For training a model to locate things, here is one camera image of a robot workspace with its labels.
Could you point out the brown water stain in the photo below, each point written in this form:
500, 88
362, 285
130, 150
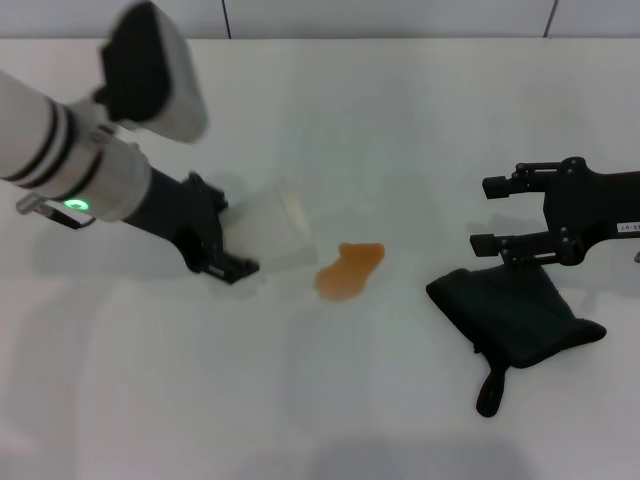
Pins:
345, 277

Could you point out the dark blue rag with loop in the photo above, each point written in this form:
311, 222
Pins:
510, 320

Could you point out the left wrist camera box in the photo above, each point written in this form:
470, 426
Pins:
145, 75

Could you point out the translucent plastic cup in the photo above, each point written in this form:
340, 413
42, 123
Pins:
280, 225

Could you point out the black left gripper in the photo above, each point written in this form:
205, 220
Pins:
170, 205

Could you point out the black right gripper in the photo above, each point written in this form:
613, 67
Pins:
595, 210

